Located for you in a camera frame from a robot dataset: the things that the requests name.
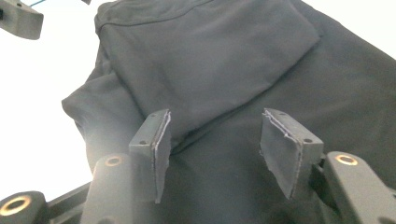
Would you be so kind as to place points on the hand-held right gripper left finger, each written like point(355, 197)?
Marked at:
point(152, 155)

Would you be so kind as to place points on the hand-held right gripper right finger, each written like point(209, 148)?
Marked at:
point(292, 152)

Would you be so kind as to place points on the black pants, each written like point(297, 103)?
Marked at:
point(218, 62)

